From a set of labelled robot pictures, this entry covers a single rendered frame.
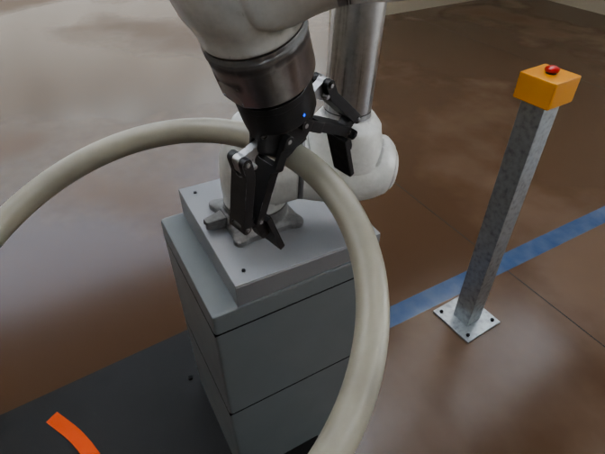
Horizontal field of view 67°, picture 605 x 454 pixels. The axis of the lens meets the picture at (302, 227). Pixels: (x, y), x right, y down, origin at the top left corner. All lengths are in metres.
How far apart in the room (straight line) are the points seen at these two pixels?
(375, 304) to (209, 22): 0.25
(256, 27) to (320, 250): 0.77
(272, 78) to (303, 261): 0.70
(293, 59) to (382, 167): 0.64
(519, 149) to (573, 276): 1.08
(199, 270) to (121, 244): 1.45
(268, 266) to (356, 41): 0.49
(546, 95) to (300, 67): 1.17
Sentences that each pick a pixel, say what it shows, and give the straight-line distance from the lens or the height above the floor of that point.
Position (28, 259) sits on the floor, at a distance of 2.66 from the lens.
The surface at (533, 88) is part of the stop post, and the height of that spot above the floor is 1.05.
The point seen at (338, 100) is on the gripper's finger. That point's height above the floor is 1.36.
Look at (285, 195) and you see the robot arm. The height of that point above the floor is 0.99.
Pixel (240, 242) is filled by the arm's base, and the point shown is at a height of 0.88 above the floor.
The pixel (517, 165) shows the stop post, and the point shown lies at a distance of 1.63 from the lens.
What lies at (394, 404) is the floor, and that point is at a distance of 1.84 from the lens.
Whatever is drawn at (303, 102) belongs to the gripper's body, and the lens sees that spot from 0.43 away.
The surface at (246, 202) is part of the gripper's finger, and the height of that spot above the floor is 1.29.
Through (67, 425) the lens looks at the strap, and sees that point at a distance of 1.93.
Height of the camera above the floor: 1.57
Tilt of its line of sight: 39 degrees down
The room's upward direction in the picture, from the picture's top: straight up
